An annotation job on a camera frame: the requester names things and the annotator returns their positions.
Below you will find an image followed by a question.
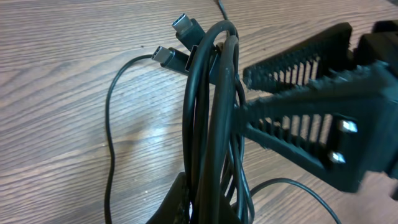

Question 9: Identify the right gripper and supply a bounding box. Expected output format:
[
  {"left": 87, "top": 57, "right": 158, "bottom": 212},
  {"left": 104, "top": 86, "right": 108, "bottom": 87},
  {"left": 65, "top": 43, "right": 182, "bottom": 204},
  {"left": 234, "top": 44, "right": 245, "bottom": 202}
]
[{"left": 243, "top": 20, "right": 397, "bottom": 93}]

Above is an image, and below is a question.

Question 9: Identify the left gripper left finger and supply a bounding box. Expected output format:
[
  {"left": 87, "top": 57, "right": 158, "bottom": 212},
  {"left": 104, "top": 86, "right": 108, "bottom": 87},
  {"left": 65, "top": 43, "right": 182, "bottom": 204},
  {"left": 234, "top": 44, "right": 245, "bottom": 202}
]
[{"left": 147, "top": 172, "right": 190, "bottom": 224}]

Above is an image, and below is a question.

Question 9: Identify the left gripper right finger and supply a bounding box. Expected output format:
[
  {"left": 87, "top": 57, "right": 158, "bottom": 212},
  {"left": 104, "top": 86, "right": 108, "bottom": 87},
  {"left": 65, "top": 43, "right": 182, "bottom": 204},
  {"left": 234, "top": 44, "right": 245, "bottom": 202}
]
[{"left": 219, "top": 194, "right": 241, "bottom": 224}]

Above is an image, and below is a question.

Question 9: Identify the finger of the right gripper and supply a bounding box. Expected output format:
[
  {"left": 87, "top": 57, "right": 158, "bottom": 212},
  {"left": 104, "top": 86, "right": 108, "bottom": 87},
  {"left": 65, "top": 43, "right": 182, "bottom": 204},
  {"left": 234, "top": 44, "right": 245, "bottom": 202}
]
[{"left": 234, "top": 62, "right": 397, "bottom": 192}]

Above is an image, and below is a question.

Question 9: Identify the separated black cable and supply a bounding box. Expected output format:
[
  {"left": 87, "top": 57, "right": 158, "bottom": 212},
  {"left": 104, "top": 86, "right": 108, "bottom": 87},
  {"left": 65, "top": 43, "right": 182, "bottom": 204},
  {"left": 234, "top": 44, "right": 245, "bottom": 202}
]
[{"left": 103, "top": 0, "right": 343, "bottom": 224}]

